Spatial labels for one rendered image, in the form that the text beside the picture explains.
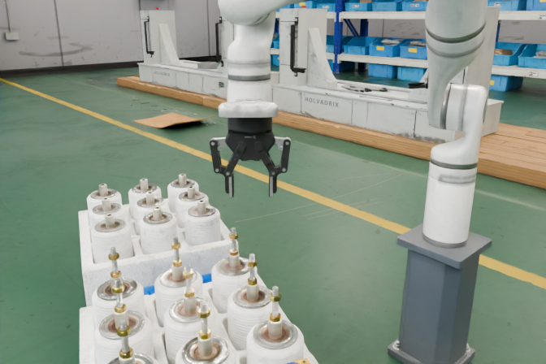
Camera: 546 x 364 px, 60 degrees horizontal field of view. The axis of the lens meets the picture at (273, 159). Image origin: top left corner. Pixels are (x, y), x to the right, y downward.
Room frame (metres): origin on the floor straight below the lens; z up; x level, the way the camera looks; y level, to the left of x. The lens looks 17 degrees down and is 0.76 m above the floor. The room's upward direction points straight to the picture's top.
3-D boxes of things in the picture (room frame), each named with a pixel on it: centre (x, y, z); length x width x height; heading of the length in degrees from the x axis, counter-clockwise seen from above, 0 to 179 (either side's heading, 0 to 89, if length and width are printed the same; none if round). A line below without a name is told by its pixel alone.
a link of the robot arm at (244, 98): (0.76, 0.04, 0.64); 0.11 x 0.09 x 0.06; 1
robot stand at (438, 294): (0.92, -0.37, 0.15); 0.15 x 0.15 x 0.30; 42
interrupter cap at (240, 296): (0.77, 0.04, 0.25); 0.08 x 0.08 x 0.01
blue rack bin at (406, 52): (5.80, -1.81, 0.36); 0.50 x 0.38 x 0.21; 133
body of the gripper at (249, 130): (0.77, 0.04, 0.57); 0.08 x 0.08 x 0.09
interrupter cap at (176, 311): (0.73, 0.15, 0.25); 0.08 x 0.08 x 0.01
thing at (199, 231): (1.18, 0.19, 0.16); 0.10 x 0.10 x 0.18
